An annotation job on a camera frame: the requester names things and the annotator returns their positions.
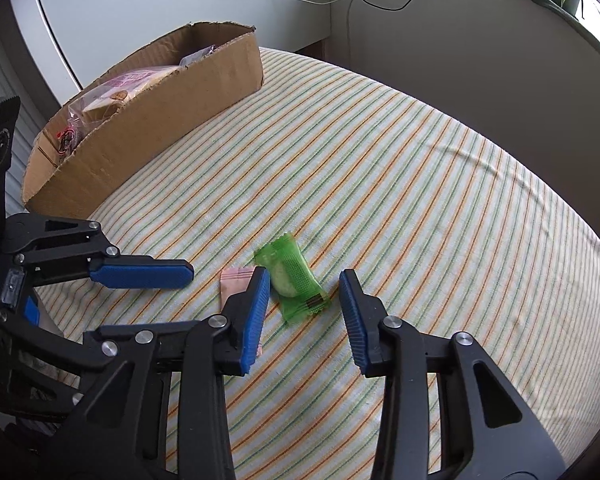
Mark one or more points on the pink snack packet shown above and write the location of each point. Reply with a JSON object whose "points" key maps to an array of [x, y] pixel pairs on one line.
{"points": [[232, 285]]}

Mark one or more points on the brown cardboard box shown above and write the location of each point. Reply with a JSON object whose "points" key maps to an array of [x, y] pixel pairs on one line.
{"points": [[155, 125]]}

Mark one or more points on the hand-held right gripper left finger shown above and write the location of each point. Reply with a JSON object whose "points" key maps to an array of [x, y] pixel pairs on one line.
{"points": [[257, 320]]}

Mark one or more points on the red plum snack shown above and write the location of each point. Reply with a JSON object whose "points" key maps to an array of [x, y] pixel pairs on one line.
{"points": [[67, 140]]}

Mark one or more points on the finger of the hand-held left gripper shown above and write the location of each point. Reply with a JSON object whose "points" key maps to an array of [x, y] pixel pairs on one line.
{"points": [[140, 275], [55, 345]]}

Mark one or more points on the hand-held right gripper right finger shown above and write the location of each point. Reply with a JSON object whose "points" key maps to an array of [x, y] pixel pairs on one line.
{"points": [[352, 320]]}

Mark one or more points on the sliced bread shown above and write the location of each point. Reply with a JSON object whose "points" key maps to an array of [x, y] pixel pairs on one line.
{"points": [[125, 85]]}

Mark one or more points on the green candy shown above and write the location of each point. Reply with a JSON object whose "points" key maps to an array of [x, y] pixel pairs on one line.
{"points": [[292, 280]]}

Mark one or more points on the striped tablecloth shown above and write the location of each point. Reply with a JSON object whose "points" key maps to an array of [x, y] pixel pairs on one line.
{"points": [[405, 185]]}

